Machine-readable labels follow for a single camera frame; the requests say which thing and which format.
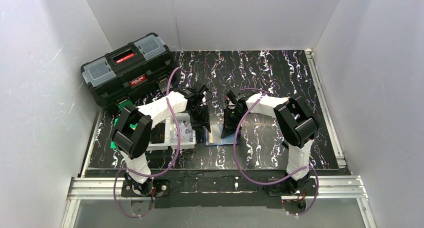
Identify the blue leather card holder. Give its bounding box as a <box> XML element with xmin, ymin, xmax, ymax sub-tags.
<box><xmin>204</xmin><ymin>124</ymin><xmax>235</xmax><ymax>146</ymax></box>

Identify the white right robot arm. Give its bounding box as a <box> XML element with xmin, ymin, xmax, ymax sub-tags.
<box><xmin>221</xmin><ymin>89</ymin><xmax>320</xmax><ymax>191</ymax></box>

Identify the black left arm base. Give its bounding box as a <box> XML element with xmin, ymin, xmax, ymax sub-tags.
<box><xmin>120</xmin><ymin>179</ymin><xmax>171</xmax><ymax>197</ymax></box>

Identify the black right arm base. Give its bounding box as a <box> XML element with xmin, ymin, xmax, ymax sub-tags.
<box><xmin>263</xmin><ymin>177</ymin><xmax>317</xmax><ymax>199</ymax></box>

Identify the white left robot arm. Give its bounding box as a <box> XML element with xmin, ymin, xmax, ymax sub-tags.
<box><xmin>112</xmin><ymin>88</ymin><xmax>211</xmax><ymax>187</ymax></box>

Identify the black chip card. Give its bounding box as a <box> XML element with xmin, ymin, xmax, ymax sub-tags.
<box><xmin>150</xmin><ymin>123</ymin><xmax>166</xmax><ymax>144</ymax></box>

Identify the white divided plastic tray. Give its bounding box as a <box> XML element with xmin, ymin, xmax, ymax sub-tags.
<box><xmin>147</xmin><ymin>113</ymin><xmax>197</xmax><ymax>151</ymax></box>

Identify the green plastic bin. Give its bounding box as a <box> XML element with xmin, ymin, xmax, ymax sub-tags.
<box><xmin>110</xmin><ymin>99</ymin><xmax>134</xmax><ymax>151</ymax></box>

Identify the black grey toolbox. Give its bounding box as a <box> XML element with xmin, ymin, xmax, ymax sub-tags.
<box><xmin>80</xmin><ymin>33</ymin><xmax>176</xmax><ymax>114</ymax></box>

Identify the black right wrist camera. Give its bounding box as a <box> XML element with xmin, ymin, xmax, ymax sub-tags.
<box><xmin>225</xmin><ymin>88</ymin><xmax>256</xmax><ymax>109</ymax></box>

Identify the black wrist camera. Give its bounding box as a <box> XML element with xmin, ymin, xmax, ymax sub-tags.
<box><xmin>177</xmin><ymin>82</ymin><xmax>209</xmax><ymax>104</ymax></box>
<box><xmin>225</xmin><ymin>88</ymin><xmax>256</xmax><ymax>109</ymax></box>

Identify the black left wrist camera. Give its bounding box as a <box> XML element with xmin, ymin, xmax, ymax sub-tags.
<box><xmin>177</xmin><ymin>82</ymin><xmax>209</xmax><ymax>104</ymax></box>

